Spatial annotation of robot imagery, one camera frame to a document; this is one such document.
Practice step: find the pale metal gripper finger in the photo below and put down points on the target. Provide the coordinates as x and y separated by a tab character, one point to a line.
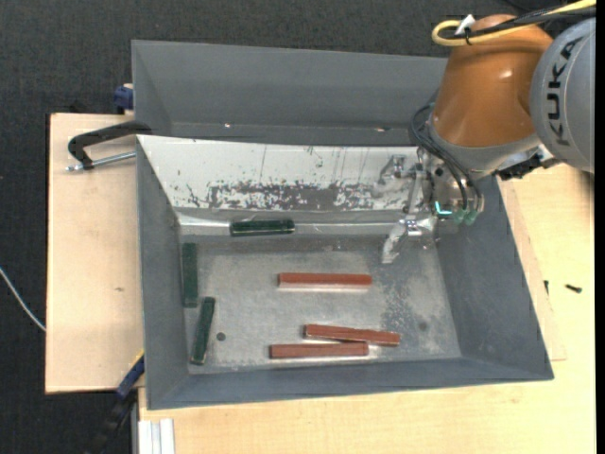
398	240
391	170

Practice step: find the dark green flat block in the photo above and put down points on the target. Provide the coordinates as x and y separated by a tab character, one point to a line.
190	274
203	331
262	227

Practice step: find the small black screw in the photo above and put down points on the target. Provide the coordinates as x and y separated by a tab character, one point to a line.
574	289

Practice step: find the red-brown flat block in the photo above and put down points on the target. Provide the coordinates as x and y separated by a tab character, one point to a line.
352	335
319	350
325	279

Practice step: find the grey metal bin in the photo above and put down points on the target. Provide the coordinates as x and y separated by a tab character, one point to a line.
302	301

